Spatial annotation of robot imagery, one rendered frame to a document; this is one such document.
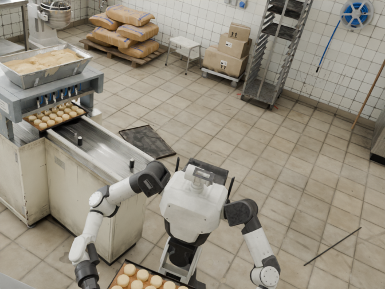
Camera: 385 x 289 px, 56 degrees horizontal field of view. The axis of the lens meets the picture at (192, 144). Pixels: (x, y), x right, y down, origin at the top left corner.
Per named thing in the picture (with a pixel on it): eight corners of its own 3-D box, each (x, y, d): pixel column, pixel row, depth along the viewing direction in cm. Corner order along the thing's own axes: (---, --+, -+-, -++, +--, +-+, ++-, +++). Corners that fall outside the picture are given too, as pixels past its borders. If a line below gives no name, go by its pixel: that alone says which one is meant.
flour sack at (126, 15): (102, 17, 571) (102, 6, 561) (116, 12, 604) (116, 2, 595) (142, 30, 556) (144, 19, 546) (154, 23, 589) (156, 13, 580)
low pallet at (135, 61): (78, 47, 595) (78, 40, 588) (108, 36, 657) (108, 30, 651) (141, 70, 563) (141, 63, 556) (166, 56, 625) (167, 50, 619)
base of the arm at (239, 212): (230, 221, 168) (231, 196, 169) (258, 224, 164) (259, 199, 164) (220, 226, 154) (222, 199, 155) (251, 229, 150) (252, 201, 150)
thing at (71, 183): (49, 221, 297) (42, 129, 246) (82, 200, 322) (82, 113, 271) (109, 271, 268) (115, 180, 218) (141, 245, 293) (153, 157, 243)
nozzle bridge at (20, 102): (-11, 125, 249) (-19, 80, 230) (75, 96, 301) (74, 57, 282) (18, 147, 236) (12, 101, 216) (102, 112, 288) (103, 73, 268)
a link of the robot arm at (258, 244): (276, 277, 158) (255, 228, 163) (290, 278, 146) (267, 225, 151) (254, 288, 154) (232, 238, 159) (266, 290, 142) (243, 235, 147)
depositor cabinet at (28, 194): (-56, 157, 335) (-79, 74, 288) (16, 130, 387) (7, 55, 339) (29, 234, 283) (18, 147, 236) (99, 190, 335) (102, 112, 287)
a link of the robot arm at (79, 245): (65, 260, 153) (75, 230, 161) (78, 268, 160) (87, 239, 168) (78, 260, 151) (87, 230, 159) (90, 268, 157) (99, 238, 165)
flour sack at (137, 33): (139, 44, 546) (140, 33, 537) (115, 36, 555) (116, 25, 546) (160, 32, 603) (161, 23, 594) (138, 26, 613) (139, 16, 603)
